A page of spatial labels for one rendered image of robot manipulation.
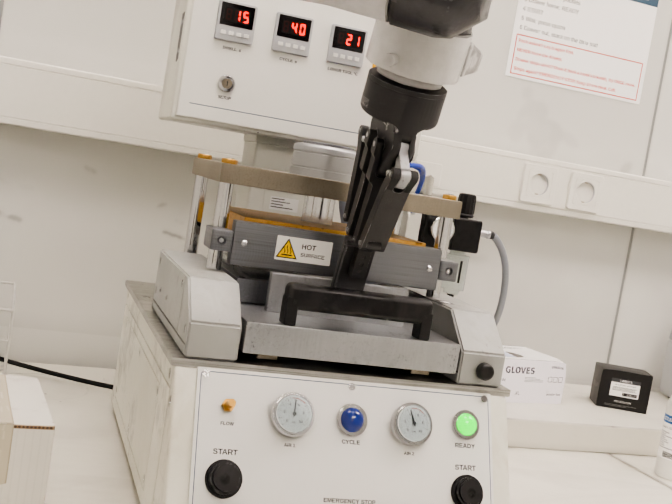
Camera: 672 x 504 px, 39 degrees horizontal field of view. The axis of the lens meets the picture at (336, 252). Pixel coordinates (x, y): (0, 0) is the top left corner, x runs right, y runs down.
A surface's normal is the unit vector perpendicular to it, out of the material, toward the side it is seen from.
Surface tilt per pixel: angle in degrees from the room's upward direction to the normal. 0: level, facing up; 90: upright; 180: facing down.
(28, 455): 89
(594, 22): 90
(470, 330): 41
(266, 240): 90
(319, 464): 65
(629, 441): 90
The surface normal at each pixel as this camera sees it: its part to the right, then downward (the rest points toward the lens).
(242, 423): 0.34, -0.30
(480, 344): 0.32, -0.66
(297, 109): 0.30, 0.12
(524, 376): 0.49, 0.15
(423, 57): 0.01, 0.42
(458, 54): 0.65, 0.48
